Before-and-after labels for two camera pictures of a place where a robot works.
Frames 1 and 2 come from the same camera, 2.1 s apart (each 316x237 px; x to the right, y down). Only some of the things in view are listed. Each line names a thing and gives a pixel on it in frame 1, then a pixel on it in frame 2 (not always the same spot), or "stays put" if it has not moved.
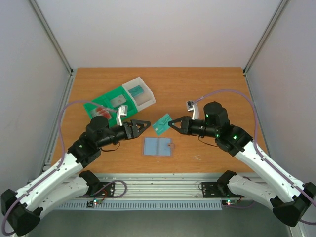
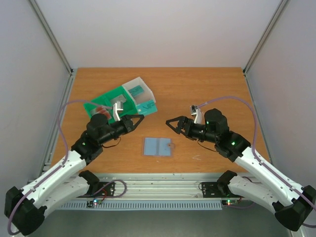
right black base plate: x=217 y=189 stays put
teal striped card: x=162 y=125 to x=147 y=108
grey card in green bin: x=117 y=100 stays put
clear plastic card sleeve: x=160 y=146 stays put
